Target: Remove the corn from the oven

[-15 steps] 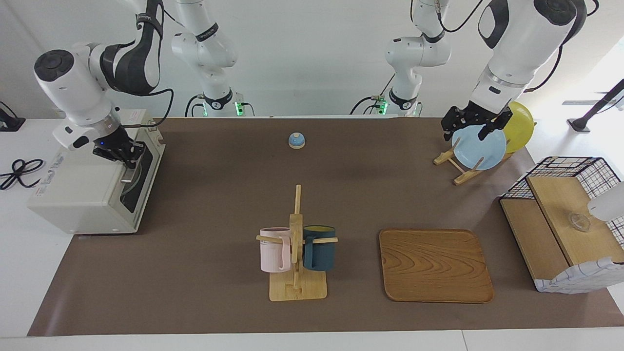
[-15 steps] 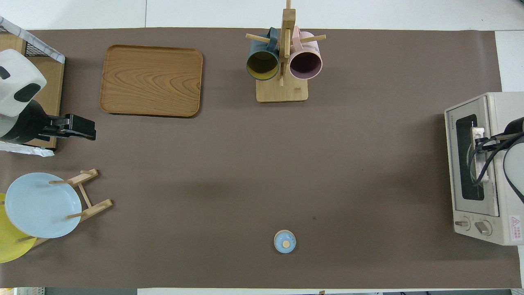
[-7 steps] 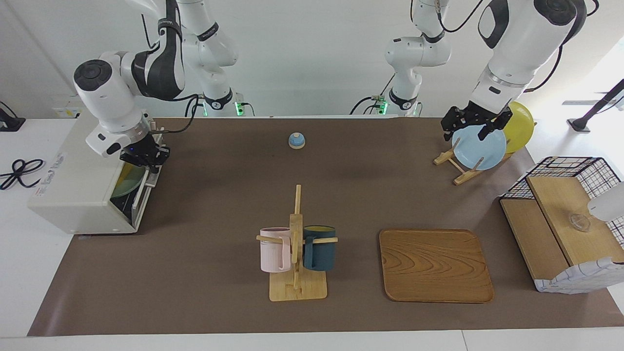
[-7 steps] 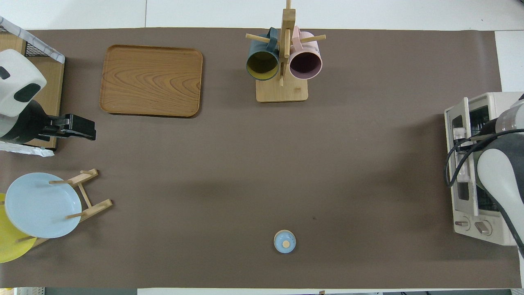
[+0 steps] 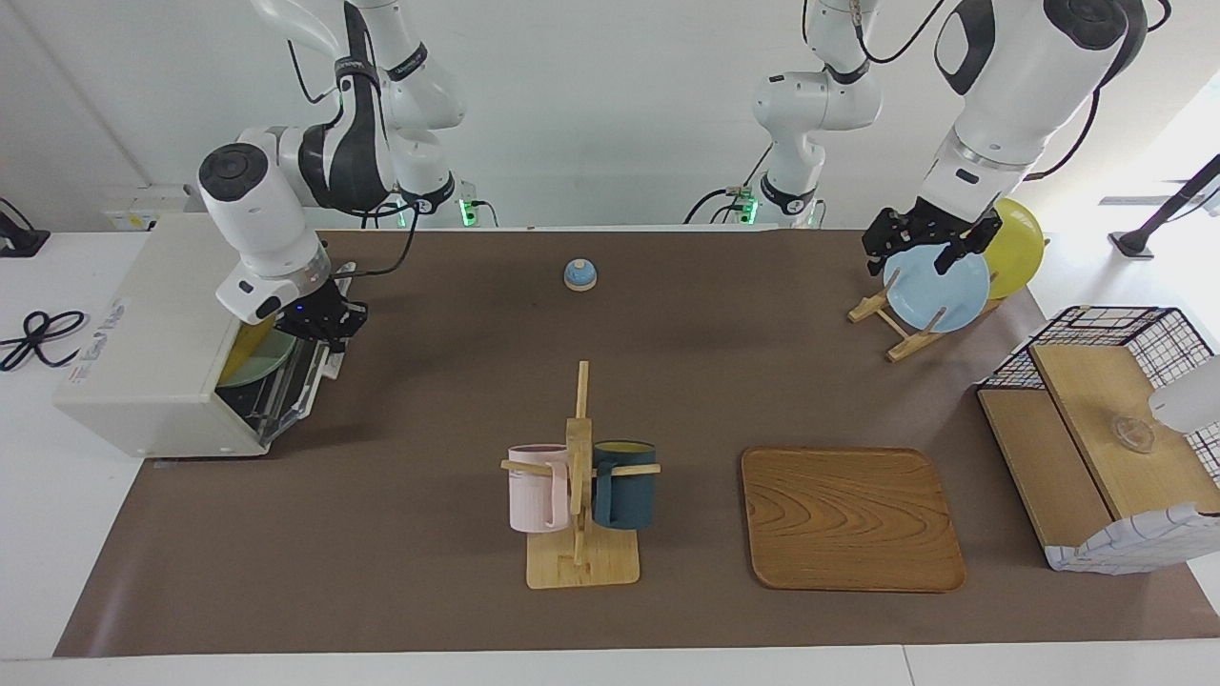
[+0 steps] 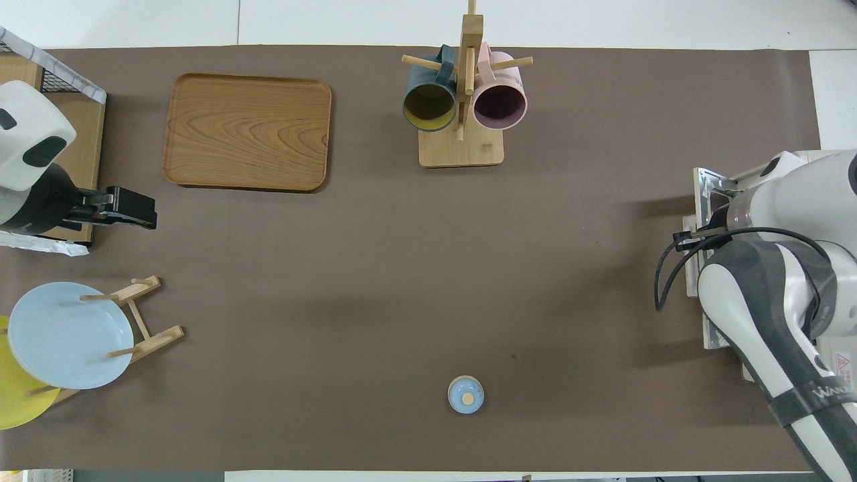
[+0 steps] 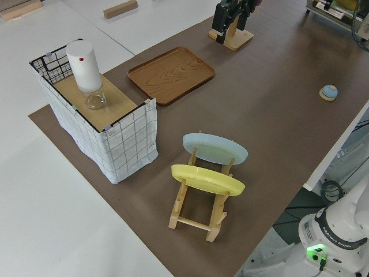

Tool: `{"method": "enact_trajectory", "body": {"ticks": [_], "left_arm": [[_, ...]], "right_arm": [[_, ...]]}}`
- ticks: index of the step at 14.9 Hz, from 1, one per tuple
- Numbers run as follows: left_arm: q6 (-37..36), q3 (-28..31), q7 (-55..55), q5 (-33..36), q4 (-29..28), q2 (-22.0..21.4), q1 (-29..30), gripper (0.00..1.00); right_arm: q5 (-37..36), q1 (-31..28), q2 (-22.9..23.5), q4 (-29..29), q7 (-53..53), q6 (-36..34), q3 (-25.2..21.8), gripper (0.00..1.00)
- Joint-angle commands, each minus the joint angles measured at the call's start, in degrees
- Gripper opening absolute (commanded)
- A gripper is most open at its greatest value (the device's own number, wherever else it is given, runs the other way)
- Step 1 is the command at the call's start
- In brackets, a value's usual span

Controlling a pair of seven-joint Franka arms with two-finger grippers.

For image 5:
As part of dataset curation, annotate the white rounded device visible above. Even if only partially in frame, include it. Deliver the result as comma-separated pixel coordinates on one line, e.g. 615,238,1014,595
1148,354,1220,434

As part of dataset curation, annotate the black wire basket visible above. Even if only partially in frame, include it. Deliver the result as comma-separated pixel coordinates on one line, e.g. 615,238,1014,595
979,306,1220,477

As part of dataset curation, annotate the wooden plate rack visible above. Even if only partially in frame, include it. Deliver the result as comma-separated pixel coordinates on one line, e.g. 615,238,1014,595
847,267,1049,363

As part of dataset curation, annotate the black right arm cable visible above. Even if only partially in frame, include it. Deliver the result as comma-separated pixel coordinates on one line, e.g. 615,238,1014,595
286,38,420,279

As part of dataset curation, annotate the dark teal mug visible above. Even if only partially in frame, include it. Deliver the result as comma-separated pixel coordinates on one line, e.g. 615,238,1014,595
591,439,658,531

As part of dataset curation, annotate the light blue plate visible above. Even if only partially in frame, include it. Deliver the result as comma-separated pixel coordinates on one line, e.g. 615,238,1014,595
883,244,992,333

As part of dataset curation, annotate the glass oven door with handle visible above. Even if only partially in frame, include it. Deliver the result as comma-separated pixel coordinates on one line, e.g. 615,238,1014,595
250,262,356,451

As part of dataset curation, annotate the coiled black cable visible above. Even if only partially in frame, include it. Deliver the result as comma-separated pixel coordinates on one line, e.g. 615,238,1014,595
0,310,89,373

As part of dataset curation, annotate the white checked cloth liner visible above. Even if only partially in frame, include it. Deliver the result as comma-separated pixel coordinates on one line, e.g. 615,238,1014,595
1044,502,1220,575

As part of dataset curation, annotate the wooden mug rack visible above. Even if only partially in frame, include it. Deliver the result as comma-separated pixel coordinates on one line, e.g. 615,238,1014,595
500,360,661,590

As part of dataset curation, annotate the black stand foot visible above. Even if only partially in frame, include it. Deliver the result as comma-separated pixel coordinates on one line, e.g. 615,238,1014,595
0,197,51,258

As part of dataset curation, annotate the yellow plate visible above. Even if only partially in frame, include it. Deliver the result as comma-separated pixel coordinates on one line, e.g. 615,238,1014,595
982,197,1046,300

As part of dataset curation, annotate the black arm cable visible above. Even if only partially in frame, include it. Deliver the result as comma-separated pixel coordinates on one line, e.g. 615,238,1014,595
851,0,1173,182
286,38,420,279

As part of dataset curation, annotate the black tripod stand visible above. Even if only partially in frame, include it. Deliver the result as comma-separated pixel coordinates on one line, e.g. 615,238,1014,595
1108,154,1220,260

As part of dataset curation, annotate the light green plate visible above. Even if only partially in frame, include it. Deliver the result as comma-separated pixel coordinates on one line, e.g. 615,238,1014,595
217,324,296,389

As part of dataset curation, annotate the brown table mat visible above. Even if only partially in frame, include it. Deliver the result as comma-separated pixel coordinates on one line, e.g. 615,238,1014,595
52,229,1220,658

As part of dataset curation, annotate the small clear glass dish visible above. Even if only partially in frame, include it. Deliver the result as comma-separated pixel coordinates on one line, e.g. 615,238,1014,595
1110,416,1156,454

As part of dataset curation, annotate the black base cable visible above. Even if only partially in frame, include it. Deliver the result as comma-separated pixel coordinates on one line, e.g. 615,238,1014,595
684,143,775,226

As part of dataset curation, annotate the wire basket with wood boards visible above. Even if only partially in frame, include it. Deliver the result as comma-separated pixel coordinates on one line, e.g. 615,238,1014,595
979,343,1220,549

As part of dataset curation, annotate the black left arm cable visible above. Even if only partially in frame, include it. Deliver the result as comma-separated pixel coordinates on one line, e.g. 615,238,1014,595
851,0,1173,182

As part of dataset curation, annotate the yellow corn cob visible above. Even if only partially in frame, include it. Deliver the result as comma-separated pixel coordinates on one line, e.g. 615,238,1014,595
221,319,277,382

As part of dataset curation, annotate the pink mug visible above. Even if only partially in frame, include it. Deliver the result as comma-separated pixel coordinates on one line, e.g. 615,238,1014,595
506,444,571,534

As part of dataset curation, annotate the white toaster oven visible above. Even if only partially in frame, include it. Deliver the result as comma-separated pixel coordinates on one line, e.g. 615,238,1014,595
52,212,330,460

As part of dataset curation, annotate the brown wooden tray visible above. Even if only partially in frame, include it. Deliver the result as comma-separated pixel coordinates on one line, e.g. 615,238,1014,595
741,447,967,594

